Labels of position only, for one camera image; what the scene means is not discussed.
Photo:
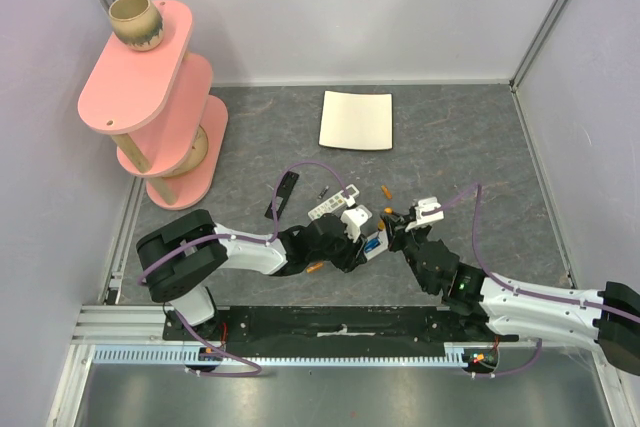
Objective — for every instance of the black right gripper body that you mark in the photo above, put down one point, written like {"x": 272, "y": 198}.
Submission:
{"x": 400, "y": 235}

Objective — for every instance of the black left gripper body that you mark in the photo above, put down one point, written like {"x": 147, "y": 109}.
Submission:
{"x": 345, "y": 253}

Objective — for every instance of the orange battery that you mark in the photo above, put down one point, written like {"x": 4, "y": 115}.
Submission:
{"x": 314, "y": 267}
{"x": 386, "y": 192}

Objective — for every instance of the white remote control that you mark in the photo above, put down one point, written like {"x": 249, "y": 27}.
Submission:
{"x": 335, "y": 203}

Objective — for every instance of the black remote control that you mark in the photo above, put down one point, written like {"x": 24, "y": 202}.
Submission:
{"x": 283, "y": 194}

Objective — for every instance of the small white box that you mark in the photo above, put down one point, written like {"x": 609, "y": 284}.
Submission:
{"x": 383, "y": 247}

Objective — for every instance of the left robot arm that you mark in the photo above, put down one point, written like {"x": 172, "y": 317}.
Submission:
{"x": 177, "y": 258}

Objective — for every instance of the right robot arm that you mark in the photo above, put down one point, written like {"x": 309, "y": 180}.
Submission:
{"x": 605, "y": 320}

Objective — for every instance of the blue battery in box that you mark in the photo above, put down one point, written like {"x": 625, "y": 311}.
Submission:
{"x": 371, "y": 245}

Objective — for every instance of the dark blue AAA battery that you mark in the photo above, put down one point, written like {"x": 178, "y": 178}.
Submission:
{"x": 323, "y": 192}

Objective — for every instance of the white square plate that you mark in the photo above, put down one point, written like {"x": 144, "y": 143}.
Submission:
{"x": 361, "y": 122}

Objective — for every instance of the beige cup on lower shelf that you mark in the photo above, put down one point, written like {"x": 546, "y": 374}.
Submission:
{"x": 197, "y": 152}

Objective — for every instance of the pink three tier shelf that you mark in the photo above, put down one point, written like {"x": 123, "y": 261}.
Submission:
{"x": 151, "y": 105}

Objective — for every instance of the beige ceramic mug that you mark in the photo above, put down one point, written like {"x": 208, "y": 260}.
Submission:
{"x": 138, "y": 24}

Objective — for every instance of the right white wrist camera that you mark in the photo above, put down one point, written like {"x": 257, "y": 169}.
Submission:
{"x": 427, "y": 211}

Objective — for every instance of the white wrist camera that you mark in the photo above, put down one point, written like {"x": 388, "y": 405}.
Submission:
{"x": 354, "y": 217}
{"x": 427, "y": 211}

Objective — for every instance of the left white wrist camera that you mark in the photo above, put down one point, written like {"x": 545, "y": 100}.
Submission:
{"x": 354, "y": 217}

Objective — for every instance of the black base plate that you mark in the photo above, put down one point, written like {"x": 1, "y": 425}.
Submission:
{"x": 257, "y": 329}

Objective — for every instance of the light blue cable duct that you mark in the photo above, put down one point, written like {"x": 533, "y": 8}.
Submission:
{"x": 412, "y": 354}

